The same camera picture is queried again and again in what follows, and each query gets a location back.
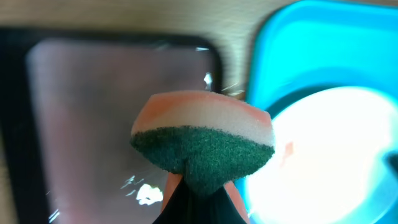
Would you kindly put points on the teal plastic tray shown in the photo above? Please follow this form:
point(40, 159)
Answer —
point(311, 46)

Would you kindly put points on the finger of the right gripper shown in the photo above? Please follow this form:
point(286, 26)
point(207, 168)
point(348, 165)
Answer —
point(391, 159)

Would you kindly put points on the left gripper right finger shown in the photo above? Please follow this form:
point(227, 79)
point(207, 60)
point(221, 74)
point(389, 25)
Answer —
point(225, 206)

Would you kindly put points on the green and white sponge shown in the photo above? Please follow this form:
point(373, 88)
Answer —
point(207, 138)

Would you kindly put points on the light blue plate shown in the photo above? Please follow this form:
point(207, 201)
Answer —
point(330, 163)

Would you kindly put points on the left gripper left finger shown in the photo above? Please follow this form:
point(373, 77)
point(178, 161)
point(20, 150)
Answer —
point(177, 202)

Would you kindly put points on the black water tray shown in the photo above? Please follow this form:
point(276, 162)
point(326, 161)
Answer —
point(68, 102)

